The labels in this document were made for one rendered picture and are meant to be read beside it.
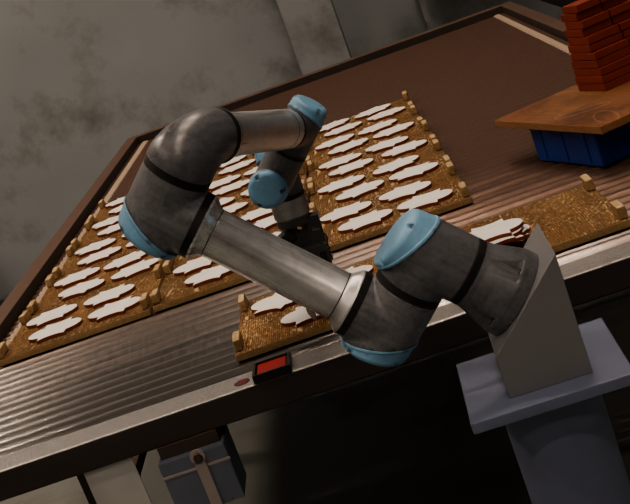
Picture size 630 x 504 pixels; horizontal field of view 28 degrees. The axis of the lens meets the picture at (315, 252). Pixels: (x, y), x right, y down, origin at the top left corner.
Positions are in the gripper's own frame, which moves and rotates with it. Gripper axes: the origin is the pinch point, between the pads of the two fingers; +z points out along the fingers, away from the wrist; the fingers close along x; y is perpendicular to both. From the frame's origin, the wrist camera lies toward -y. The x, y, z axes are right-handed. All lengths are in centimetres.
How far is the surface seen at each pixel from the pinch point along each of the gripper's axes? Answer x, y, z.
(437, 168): 91, 38, -1
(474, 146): 111, 51, 0
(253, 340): -4.1, -12.9, 1.4
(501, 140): 106, 58, 0
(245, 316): 14.6, -15.4, 1.6
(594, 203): 9, 63, -2
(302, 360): -19.9, -3.0, 3.0
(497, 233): -5.8, 40.4, -6.4
